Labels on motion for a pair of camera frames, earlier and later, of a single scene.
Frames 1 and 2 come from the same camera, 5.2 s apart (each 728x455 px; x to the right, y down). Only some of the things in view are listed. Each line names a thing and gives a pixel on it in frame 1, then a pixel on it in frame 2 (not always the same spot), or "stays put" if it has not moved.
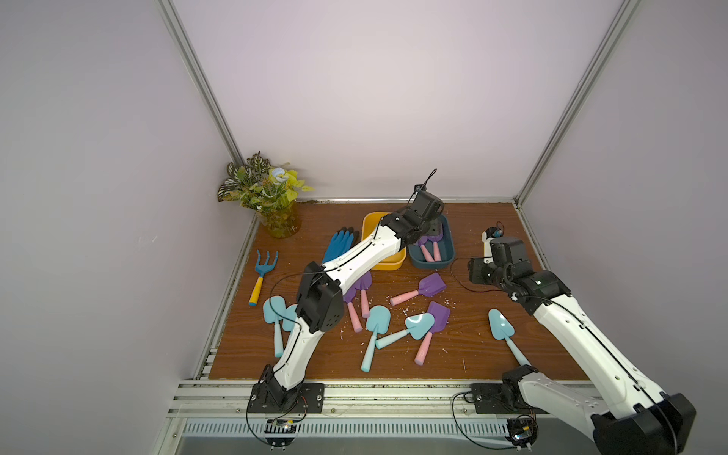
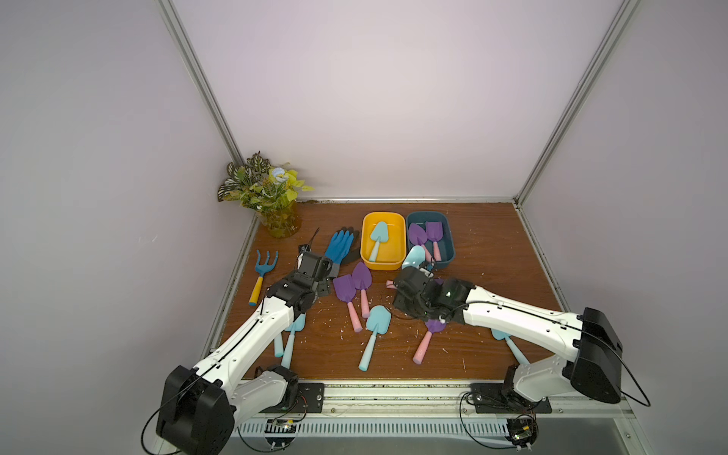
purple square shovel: [436, 250] stays put
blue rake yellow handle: [262, 269] stays put
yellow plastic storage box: [369, 227] stays put
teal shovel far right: [501, 329] stays put
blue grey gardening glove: [341, 241] stays put
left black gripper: [433, 223] → [324, 282]
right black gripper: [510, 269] → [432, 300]
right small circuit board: [521, 432] stays put
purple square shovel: [441, 315] stays put
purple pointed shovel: [349, 298] → [362, 277]
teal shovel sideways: [417, 324] → [415, 257]
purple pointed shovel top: [427, 256] stays put
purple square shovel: [362, 285] → [347, 290]
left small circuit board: [280, 433] stays put
